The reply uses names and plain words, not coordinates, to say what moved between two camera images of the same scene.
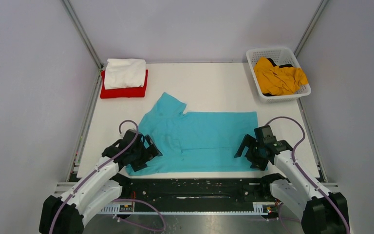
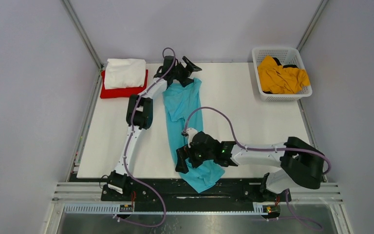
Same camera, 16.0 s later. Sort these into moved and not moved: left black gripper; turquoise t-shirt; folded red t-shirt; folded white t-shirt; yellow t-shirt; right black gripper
Moved: right black gripper; left black gripper; turquoise t-shirt
Not moved: yellow t-shirt; folded red t-shirt; folded white t-shirt
